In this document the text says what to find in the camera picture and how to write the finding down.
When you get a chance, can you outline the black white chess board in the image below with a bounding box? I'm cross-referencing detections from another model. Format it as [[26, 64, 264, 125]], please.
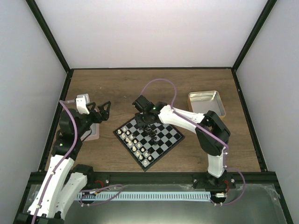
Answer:
[[113, 118, 185, 171]]

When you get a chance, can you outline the gold metal tin box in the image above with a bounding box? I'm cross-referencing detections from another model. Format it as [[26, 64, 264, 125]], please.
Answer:
[[187, 91, 226, 119]]

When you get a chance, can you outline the black aluminium frame rail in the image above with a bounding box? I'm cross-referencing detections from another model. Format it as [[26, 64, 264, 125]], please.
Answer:
[[28, 171, 278, 187]]

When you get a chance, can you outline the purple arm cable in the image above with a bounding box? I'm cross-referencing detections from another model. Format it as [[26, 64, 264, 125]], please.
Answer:
[[30, 99, 124, 224], [141, 78, 246, 206]]

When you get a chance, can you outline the light blue cable duct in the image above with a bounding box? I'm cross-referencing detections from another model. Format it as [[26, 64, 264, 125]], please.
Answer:
[[77, 191, 211, 202]]

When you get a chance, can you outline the silver pink tin lid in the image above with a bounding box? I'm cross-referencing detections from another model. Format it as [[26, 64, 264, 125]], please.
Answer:
[[80, 123, 100, 141]]

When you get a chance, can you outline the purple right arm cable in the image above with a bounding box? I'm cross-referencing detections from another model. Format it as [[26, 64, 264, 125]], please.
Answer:
[[141, 78, 246, 206]]

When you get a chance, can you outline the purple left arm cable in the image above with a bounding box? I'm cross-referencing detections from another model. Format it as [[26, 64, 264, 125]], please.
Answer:
[[30, 99, 124, 224]]

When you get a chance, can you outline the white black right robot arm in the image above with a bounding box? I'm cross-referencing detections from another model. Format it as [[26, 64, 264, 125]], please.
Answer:
[[134, 102, 230, 188]]

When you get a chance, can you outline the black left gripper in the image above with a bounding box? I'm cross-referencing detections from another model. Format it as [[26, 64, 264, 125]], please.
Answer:
[[76, 102, 112, 138]]

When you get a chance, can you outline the pile of black chess pieces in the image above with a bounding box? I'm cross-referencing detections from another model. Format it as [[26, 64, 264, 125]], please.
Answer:
[[138, 124, 157, 142]]

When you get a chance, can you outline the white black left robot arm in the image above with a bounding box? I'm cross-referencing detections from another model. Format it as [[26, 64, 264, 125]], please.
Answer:
[[15, 96, 111, 224]]

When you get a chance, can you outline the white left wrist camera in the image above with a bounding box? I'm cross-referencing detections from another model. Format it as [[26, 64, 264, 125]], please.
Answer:
[[75, 93, 90, 114]]

